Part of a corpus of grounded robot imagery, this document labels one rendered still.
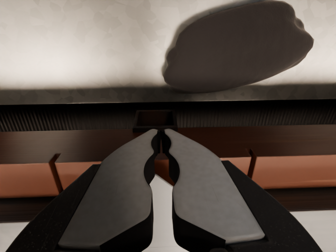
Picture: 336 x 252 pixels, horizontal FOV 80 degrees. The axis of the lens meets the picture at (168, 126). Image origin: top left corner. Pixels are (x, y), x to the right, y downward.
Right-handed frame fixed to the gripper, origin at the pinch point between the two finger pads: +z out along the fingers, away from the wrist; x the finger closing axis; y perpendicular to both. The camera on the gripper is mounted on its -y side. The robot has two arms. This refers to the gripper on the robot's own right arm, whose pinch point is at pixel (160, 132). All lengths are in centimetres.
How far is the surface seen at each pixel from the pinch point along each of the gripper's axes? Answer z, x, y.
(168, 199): 0.8, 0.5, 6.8
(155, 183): 0.8, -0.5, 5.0
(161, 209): 0.8, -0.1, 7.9
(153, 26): 17.8, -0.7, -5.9
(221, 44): 14.9, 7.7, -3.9
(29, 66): 17.8, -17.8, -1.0
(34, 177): 3.2, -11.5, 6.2
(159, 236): 0.8, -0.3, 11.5
